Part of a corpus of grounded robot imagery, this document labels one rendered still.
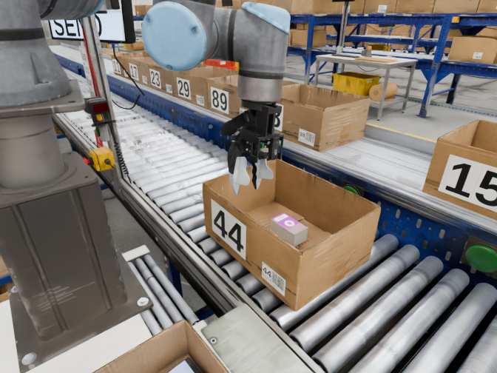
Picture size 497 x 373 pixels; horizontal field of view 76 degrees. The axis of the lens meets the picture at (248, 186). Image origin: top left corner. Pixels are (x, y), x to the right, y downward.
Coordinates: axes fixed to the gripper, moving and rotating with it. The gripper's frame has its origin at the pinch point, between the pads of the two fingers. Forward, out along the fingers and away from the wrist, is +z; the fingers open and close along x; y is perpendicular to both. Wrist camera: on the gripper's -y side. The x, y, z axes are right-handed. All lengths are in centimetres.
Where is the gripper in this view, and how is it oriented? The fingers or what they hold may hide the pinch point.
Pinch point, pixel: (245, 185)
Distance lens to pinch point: 74.5
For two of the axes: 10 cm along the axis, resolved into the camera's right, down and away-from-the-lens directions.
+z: -0.8, 9.1, 4.1
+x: 7.8, -2.0, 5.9
